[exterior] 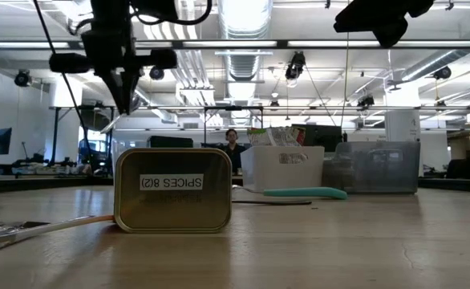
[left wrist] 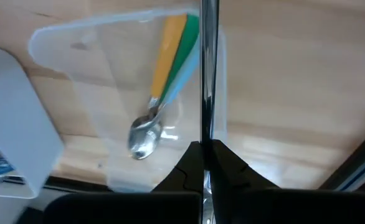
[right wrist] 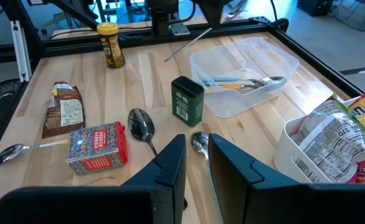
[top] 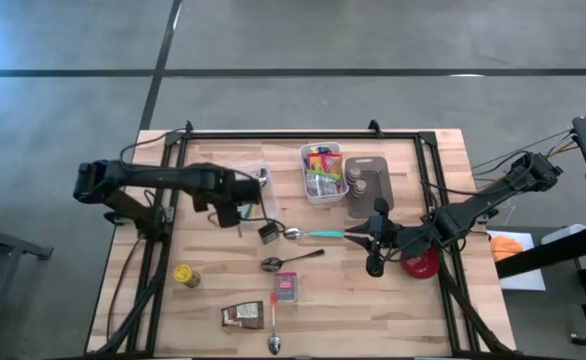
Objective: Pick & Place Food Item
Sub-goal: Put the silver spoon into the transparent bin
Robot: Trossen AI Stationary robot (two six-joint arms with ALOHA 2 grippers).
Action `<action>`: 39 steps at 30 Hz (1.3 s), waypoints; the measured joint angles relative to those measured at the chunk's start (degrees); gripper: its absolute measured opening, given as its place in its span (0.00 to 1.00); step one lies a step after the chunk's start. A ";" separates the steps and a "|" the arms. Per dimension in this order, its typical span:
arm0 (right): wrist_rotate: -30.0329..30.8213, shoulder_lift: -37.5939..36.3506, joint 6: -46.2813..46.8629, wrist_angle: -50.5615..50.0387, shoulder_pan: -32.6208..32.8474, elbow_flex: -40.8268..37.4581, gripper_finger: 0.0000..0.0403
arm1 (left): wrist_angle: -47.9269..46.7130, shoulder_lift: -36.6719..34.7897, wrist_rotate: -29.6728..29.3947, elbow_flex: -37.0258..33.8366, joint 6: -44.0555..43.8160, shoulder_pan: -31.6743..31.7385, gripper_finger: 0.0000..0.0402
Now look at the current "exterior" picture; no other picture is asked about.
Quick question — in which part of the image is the black left camera cable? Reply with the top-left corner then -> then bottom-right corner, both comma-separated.
130,0 -> 213,26

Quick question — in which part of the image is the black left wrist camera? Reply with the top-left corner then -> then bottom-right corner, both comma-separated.
132,0 -> 180,23

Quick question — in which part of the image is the grey translucent bin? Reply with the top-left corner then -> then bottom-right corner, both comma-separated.
322,140 -> 421,194

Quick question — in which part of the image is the person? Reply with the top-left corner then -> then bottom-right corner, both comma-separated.
218,128 -> 247,176
445,143 -> 470,181

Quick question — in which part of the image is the white plastic bin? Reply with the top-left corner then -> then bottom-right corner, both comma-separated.
240,144 -> 326,193

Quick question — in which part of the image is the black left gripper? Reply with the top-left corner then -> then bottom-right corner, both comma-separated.
50,31 -> 178,116

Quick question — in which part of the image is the plain silver spoon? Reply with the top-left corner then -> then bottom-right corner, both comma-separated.
99,92 -> 142,135

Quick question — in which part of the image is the silver ventilation duct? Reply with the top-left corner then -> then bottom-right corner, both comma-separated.
217,0 -> 276,128

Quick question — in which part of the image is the black background frame rig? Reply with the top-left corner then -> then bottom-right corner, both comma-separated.
48,104 -> 470,169

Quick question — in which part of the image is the long black cable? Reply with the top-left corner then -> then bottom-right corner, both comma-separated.
32,0 -> 98,165

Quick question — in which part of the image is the teal-handled silver spoon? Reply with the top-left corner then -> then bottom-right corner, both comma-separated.
231,184 -> 349,201

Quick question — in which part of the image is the green chips bag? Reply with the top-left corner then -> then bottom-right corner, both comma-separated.
245,126 -> 306,148

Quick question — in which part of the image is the dark angled monitor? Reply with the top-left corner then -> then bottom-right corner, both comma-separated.
0,127 -> 14,157

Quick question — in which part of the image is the black monitor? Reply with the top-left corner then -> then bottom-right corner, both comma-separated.
148,135 -> 195,149
305,123 -> 346,153

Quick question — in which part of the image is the red-lidded spice tin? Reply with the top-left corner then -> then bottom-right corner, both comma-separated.
113,147 -> 233,234

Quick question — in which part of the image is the black overhead camera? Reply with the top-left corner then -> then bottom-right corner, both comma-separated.
285,51 -> 307,81

